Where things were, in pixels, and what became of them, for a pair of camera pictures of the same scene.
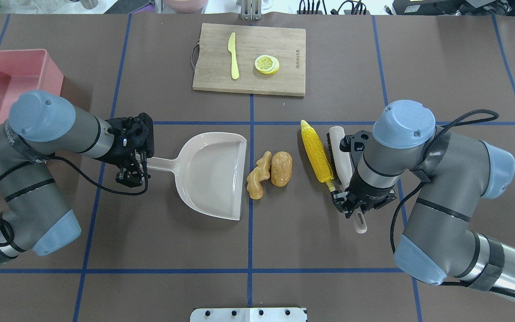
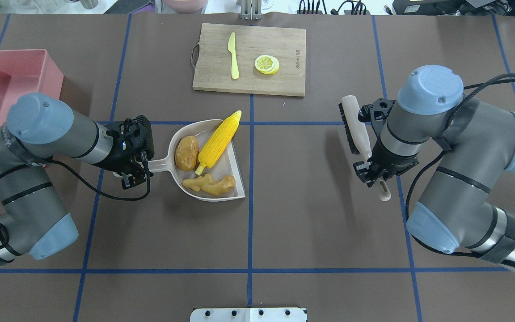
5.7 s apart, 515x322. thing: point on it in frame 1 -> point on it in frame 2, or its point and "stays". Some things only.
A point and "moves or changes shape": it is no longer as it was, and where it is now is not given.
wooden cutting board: [251, 59] stays
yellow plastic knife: [231, 48] stays
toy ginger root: [254, 187] -> [207, 183]
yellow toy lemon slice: [267, 64] stays
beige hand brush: [339, 159] -> [358, 138]
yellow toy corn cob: [316, 155] -> [217, 140]
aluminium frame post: [251, 10] stays
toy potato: [281, 166] -> [186, 153]
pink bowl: [185, 6] stays
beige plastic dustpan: [209, 171] moves or changes shape
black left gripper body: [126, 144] stays
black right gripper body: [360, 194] -> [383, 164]
